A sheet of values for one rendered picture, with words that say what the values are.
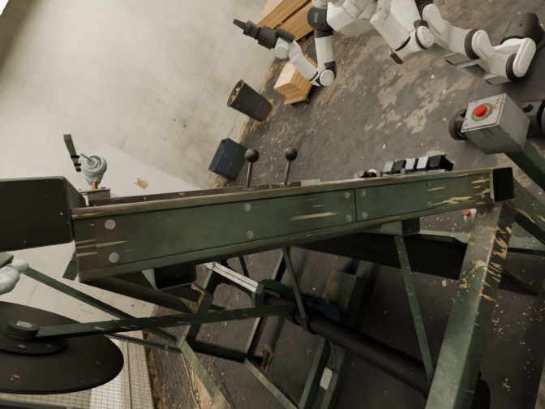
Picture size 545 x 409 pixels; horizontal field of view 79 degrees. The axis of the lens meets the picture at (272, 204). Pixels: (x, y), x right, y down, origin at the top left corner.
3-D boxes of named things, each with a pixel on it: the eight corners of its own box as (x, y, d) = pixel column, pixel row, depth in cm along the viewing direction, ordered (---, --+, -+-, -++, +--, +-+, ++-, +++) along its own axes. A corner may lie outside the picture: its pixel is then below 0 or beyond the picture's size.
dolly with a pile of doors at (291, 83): (327, 70, 450) (304, 52, 432) (311, 105, 447) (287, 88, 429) (304, 79, 505) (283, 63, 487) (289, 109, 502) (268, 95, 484)
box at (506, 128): (531, 121, 113) (505, 91, 105) (524, 152, 110) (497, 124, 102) (494, 127, 123) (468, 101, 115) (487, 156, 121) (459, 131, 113)
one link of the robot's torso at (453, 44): (461, 42, 182) (400, 8, 162) (493, 32, 166) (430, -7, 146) (454, 71, 183) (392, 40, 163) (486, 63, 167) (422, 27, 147)
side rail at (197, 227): (493, 203, 101) (491, 167, 101) (79, 283, 49) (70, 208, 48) (474, 204, 107) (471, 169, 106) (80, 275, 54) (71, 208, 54)
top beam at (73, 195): (75, 243, 48) (66, 174, 48) (-15, 255, 44) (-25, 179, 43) (87, 212, 242) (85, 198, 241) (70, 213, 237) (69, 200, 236)
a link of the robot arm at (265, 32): (251, 15, 161) (272, 27, 163) (243, 36, 166) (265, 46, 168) (247, 18, 150) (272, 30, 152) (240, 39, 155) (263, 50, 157)
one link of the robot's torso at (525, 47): (502, 57, 199) (491, 43, 193) (540, 48, 181) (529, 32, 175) (488, 88, 198) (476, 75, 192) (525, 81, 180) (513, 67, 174)
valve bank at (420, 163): (480, 167, 141) (448, 139, 131) (472, 197, 139) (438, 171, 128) (388, 175, 185) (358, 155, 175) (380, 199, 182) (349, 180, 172)
